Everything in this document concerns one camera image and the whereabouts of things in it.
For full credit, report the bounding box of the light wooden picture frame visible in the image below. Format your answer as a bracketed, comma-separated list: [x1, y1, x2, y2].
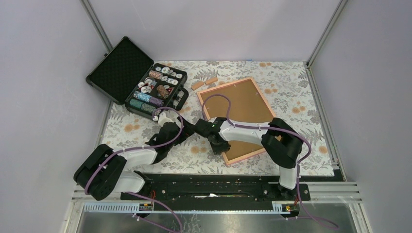
[196, 77, 278, 166]

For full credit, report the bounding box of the brown cardboard backing board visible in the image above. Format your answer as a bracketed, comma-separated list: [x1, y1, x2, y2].
[200, 80, 274, 160]

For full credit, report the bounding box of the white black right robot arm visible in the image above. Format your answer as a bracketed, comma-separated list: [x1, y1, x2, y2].
[194, 117, 304, 200]

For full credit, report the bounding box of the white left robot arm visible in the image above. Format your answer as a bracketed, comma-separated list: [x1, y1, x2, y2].
[73, 121, 195, 200]

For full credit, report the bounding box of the purple poker chip stack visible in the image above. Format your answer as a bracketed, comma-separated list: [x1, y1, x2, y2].
[149, 97, 164, 107]

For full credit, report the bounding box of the brown poker chip stack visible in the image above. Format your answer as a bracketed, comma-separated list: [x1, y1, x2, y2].
[156, 85, 169, 99]

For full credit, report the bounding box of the wooden block lying piece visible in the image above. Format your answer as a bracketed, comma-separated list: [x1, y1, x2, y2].
[191, 81, 205, 91]

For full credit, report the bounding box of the green poker chip stack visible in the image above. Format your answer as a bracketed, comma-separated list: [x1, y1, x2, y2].
[129, 99, 158, 115]

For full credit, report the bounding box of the blue poker chip stack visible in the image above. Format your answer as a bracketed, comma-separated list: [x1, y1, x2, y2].
[133, 91, 152, 102]

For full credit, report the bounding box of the wooden block upright piece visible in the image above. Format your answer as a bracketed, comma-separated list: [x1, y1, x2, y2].
[205, 77, 218, 85]

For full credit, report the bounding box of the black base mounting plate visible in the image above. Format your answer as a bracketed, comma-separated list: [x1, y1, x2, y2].
[139, 173, 311, 211]

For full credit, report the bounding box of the pink poker chip stack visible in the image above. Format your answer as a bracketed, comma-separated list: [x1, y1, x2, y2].
[148, 70, 163, 79]

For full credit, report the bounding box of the black poker chip case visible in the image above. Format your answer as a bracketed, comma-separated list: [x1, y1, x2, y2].
[86, 36, 189, 119]

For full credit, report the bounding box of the floral patterned table mat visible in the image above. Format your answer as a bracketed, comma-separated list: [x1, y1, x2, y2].
[102, 61, 334, 176]

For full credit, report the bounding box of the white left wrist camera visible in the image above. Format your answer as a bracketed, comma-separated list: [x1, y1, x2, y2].
[152, 112, 173, 127]

